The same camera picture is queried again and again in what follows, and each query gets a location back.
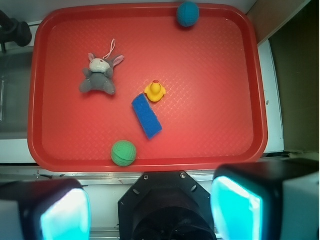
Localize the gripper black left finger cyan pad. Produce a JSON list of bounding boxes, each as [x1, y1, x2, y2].
[[0, 179, 92, 240]]

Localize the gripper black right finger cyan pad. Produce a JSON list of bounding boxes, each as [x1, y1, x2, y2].
[[210, 158, 320, 240]]

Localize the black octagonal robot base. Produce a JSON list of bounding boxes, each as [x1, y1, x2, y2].
[[118, 171, 217, 240]]

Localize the green foam ball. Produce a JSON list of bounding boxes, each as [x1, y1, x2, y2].
[[110, 140, 137, 167]]

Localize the blue sponge block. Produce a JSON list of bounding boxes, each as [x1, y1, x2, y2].
[[132, 94, 163, 140]]

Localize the red plastic tray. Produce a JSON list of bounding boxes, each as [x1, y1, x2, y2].
[[27, 3, 268, 172]]

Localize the gray plush bunny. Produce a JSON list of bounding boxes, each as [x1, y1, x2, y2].
[[79, 39, 125, 96]]

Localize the yellow rubber duck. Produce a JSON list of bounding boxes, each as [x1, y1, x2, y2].
[[144, 80, 167, 103]]

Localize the black clamp knob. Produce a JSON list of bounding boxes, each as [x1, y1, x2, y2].
[[0, 10, 32, 54]]

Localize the blue foam ball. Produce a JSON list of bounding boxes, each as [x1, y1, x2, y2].
[[176, 2, 200, 28]]

